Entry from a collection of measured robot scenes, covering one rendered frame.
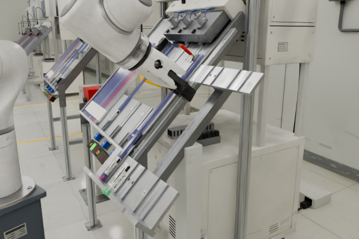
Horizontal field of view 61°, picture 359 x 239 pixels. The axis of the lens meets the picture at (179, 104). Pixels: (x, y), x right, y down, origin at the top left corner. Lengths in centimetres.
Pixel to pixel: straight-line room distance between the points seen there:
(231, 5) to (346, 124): 174
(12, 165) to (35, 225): 20
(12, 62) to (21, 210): 40
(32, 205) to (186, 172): 44
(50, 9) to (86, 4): 512
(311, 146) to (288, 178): 131
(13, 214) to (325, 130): 243
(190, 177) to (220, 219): 58
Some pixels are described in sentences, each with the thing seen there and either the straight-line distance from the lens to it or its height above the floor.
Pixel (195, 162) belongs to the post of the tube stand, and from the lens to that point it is 92.
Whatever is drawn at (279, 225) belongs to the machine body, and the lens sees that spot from 182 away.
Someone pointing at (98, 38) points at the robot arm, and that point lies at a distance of 59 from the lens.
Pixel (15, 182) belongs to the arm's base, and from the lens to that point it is 98.
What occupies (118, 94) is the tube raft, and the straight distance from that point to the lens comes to 150.
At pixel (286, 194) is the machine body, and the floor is 32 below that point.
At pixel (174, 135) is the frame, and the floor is 64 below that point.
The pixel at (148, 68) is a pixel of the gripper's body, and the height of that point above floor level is 107.
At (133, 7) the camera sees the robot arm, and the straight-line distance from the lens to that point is 54.
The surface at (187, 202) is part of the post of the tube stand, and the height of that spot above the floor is 65.
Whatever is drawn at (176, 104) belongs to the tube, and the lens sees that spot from 72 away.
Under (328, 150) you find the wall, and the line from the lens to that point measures 290.
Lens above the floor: 115
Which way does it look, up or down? 13 degrees down
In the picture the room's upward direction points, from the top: straight up
